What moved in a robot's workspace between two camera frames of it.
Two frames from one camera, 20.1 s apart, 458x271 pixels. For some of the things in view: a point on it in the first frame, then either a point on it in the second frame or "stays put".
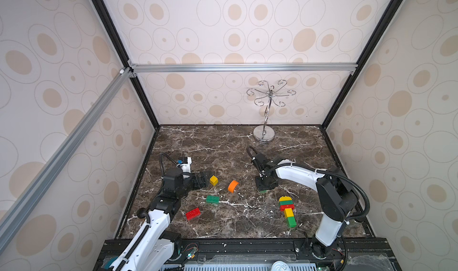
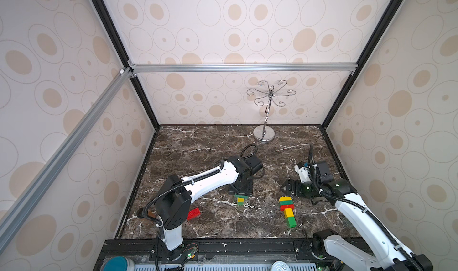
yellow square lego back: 285,198 stays put
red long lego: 282,208 stays put
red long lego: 193,213 stays put
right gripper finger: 272,184 to 288,188
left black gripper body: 188,184 to 245,187
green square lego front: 291,221 stays put
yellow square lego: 288,212 stays put
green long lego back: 285,202 stays put
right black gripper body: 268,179 to 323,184
